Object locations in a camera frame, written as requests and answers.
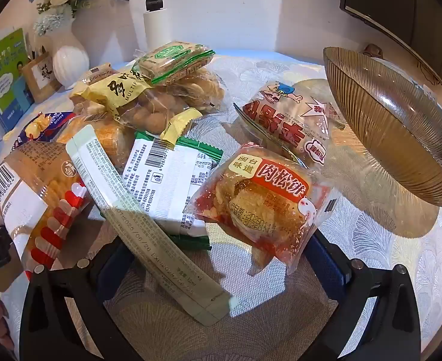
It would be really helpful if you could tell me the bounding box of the white pole lamp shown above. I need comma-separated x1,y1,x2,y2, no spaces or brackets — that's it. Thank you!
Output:
134,0,169,51

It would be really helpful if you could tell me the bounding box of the clear bread roll packet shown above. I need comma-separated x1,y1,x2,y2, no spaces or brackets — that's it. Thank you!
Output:
157,69,225,115

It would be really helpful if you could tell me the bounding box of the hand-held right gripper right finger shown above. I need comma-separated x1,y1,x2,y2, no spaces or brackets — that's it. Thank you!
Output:
307,229,422,361

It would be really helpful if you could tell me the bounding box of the long pale green sachet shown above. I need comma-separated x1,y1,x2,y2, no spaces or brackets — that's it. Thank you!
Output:
66,125,238,327

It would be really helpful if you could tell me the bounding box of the patterned tablecloth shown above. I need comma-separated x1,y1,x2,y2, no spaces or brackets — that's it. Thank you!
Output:
0,47,442,361

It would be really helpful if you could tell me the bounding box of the white ribbed vase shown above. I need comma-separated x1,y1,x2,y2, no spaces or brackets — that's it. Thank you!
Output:
51,19,90,90

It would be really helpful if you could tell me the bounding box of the meat floss cake packet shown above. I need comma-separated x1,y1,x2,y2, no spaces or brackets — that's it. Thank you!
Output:
183,143,336,277

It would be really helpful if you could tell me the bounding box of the orange striped cracker packet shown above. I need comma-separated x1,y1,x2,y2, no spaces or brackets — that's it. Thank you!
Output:
0,141,94,281

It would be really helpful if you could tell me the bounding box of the green-edged cracker packet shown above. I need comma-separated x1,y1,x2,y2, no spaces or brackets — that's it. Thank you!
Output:
132,41,215,86

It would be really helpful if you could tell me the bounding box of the yellow twisted snack packet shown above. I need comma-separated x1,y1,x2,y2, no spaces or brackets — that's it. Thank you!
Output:
70,69,202,145

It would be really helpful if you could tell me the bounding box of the red cartoon bread packet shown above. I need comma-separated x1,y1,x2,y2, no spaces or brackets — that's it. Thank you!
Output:
233,80,347,170

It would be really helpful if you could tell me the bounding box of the green book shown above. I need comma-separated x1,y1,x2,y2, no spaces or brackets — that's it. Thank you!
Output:
0,28,35,115

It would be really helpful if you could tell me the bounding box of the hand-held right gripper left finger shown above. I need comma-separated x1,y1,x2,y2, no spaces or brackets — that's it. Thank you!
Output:
20,239,146,361

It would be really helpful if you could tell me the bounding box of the dark monitor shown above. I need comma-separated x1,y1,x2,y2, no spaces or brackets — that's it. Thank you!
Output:
339,0,442,100

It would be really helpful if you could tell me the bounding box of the green white snack packet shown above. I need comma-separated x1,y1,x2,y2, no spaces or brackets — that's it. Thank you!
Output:
121,131,225,251

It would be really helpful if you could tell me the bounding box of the small brown pastry packet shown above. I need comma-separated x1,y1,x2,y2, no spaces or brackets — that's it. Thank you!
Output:
79,65,121,94

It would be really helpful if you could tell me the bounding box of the blue red chips packet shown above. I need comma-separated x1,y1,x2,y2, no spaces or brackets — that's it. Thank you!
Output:
12,111,76,151

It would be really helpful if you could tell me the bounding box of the ribbed amber glass bowl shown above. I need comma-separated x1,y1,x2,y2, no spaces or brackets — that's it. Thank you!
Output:
323,46,442,208

